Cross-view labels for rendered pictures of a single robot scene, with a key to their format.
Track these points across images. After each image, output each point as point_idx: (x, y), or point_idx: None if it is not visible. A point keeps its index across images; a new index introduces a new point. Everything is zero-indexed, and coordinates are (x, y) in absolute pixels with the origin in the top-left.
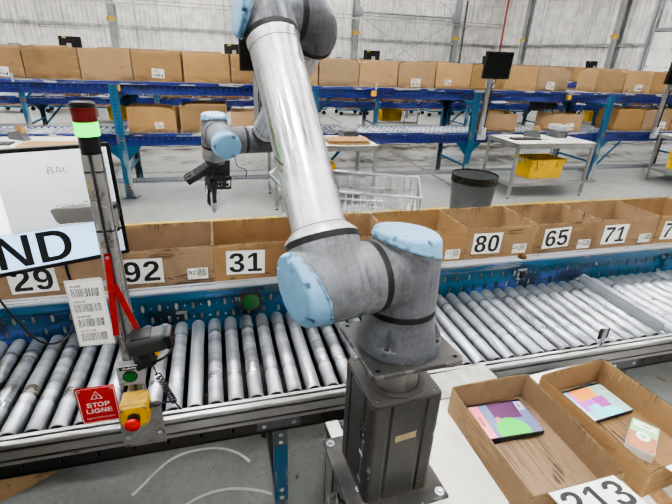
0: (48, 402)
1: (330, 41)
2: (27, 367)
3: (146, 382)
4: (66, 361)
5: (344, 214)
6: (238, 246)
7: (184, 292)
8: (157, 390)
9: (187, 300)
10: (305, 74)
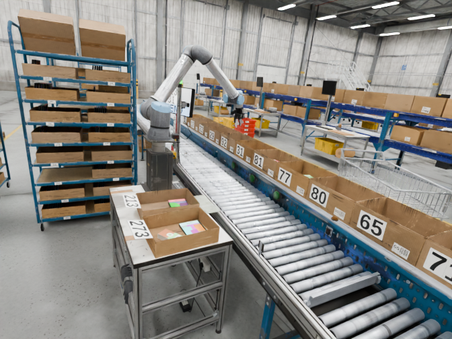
0: (181, 155)
1: (200, 59)
2: (194, 152)
3: None
4: (196, 154)
5: (293, 156)
6: (239, 143)
7: (224, 152)
8: (187, 163)
9: (226, 157)
10: (178, 66)
